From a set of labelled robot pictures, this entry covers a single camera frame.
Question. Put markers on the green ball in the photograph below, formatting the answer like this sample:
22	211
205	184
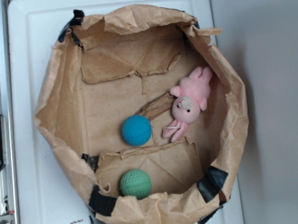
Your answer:
136	183

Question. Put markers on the blue ball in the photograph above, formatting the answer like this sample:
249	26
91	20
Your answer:
136	130

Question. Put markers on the pink plush bunny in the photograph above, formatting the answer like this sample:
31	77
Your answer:
191	94

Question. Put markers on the brown paper bag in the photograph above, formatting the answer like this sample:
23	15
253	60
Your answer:
104	69

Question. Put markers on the white plastic tray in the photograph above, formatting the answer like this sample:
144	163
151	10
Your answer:
45	194

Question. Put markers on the metal rail frame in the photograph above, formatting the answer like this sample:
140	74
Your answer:
9	213

